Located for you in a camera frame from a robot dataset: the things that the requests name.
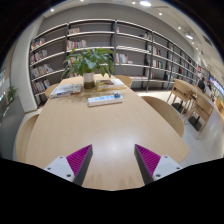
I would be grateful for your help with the green plant in white pot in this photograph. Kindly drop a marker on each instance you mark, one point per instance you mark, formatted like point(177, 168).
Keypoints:
point(88, 63)

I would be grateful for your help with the long wooden table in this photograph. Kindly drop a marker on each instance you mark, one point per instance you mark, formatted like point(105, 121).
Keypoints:
point(196, 90)

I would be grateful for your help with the person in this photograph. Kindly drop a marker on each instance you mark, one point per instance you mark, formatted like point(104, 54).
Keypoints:
point(201, 84)

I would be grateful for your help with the ceiling lights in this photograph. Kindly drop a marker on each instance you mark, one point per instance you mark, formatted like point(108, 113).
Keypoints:
point(145, 3)

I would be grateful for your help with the small green plant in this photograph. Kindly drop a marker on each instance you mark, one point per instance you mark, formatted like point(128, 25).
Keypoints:
point(12, 93)

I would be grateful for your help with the grey shelf unit with books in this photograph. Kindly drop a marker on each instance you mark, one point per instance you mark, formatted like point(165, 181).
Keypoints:
point(100, 26)

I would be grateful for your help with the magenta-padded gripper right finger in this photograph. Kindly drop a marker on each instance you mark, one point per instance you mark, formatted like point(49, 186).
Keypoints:
point(148, 161)

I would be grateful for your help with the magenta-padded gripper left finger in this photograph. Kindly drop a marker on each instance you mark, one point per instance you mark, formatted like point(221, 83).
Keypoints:
point(78, 161)

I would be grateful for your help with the yellow book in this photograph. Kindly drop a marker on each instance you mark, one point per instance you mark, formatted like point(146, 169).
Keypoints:
point(110, 89)

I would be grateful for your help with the wall display screen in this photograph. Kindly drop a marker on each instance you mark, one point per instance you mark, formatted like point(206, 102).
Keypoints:
point(216, 85)

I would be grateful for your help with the grey magazine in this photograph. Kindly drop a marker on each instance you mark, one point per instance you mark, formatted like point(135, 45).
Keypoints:
point(66, 90)

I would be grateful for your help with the white picture-cover book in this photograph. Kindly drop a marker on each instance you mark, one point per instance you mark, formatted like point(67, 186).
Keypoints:
point(108, 83)

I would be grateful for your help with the slatted wooden chair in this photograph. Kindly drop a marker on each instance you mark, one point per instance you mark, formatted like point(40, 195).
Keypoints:
point(201, 108)
point(181, 91)

